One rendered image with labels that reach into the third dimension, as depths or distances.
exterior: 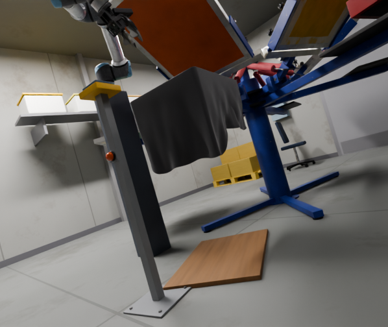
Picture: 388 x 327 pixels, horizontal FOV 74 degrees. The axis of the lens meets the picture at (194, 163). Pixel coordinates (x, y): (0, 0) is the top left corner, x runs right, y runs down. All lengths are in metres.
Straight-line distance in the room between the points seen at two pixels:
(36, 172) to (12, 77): 1.43
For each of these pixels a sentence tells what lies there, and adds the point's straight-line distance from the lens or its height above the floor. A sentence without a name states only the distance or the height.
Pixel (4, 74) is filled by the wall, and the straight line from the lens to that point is 4.70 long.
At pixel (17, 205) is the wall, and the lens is 4.18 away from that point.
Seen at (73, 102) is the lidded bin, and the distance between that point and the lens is 4.11.
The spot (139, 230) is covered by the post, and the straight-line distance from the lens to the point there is 1.15.
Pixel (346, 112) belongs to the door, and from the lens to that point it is 5.25.
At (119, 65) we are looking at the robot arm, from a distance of 2.03.
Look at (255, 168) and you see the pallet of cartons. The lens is 5.01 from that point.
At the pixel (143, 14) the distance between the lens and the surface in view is 1.75.
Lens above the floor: 0.50
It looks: 1 degrees up
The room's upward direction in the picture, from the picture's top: 16 degrees counter-clockwise
